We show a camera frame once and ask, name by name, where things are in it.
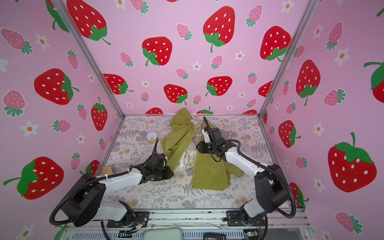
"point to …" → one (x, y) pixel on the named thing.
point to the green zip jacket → (174, 143)
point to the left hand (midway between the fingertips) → (173, 173)
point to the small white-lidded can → (151, 137)
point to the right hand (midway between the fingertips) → (196, 146)
